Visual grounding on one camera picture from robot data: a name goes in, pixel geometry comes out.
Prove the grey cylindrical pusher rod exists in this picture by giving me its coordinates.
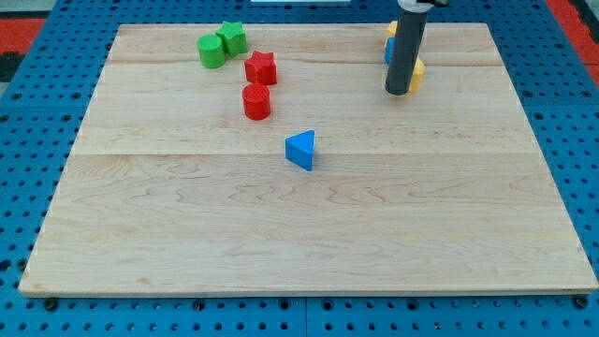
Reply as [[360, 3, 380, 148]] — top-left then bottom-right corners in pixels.
[[385, 7, 428, 95]]

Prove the red star block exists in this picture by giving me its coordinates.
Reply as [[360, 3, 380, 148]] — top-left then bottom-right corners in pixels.
[[244, 51, 277, 85]]

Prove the red cylinder block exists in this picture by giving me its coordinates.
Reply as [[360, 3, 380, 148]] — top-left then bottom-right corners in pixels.
[[241, 83, 270, 121]]

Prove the green cylinder block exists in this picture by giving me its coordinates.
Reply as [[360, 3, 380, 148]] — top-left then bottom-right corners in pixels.
[[197, 35, 226, 69]]

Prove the green star block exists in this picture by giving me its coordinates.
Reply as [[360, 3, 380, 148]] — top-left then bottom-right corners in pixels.
[[216, 22, 248, 57]]

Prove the yellow heart block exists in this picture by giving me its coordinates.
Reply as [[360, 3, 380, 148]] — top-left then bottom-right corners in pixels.
[[408, 57, 426, 93]]

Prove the wooden board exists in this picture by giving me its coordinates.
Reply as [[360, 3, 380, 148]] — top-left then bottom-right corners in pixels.
[[20, 23, 598, 298]]

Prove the blue triangle block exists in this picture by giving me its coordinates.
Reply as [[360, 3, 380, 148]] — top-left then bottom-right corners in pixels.
[[285, 130, 315, 171]]

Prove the blue block behind rod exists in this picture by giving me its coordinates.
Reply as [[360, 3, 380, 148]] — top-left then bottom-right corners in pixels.
[[384, 37, 395, 65]]

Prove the yellow block at top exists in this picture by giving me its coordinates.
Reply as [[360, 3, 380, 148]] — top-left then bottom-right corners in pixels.
[[385, 21, 398, 42]]

